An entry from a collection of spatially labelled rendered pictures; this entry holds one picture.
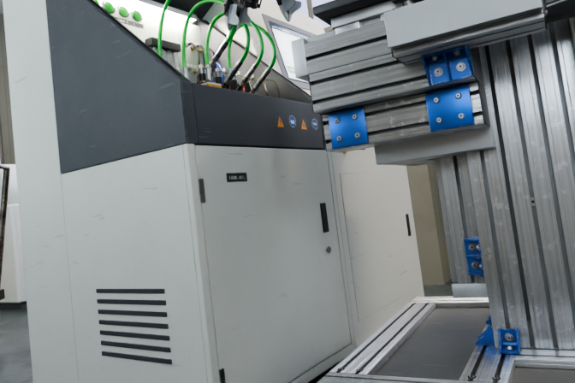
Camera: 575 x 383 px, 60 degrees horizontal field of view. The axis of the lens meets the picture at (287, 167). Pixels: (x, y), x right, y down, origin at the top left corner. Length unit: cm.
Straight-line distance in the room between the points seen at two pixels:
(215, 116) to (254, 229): 33
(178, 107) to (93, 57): 40
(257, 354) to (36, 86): 112
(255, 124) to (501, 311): 81
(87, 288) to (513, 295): 117
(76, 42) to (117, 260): 67
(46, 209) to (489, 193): 133
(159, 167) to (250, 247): 33
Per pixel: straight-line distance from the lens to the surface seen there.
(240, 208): 136
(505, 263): 124
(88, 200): 159
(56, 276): 177
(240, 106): 143
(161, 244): 134
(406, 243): 232
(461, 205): 131
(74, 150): 164
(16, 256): 487
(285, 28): 235
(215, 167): 131
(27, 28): 194
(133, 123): 141
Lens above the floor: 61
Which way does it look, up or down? 4 degrees up
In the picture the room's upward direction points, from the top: 7 degrees counter-clockwise
